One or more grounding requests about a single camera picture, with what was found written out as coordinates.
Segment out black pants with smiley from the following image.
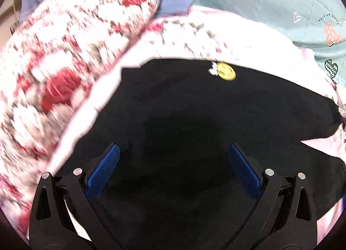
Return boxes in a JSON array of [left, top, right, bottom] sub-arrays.
[[58, 60, 345, 249]]

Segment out red floral pillow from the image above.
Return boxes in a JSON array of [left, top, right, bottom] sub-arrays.
[[1, 0, 160, 235]]

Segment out pink floral bed sheet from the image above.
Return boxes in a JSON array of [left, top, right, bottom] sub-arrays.
[[50, 9, 345, 239]]

